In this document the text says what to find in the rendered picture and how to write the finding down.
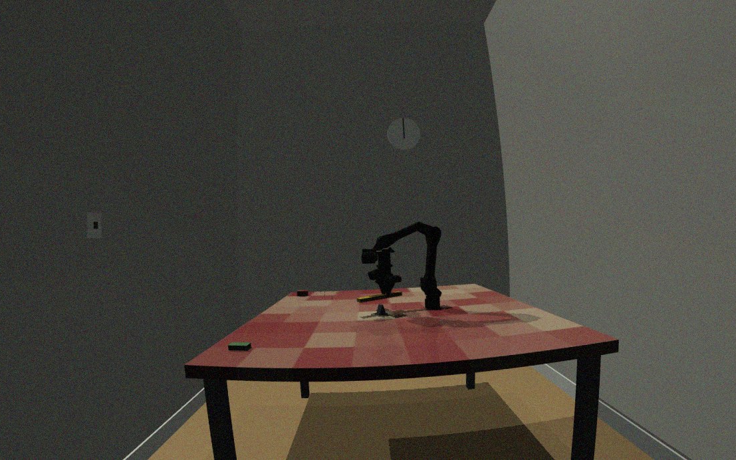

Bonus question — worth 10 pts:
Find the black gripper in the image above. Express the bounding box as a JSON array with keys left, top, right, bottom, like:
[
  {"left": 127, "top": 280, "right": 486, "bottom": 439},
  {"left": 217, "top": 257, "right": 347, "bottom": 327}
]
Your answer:
[{"left": 375, "top": 263, "right": 402, "bottom": 297}]

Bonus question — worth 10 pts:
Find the small green block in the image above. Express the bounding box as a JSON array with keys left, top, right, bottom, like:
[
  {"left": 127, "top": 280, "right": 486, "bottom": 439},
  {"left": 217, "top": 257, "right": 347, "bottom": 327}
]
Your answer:
[{"left": 228, "top": 342, "right": 251, "bottom": 351}]

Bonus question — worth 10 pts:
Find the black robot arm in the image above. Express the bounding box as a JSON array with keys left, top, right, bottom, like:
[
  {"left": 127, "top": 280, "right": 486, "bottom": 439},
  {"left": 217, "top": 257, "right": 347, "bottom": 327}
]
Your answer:
[{"left": 361, "top": 222, "right": 441, "bottom": 310}]

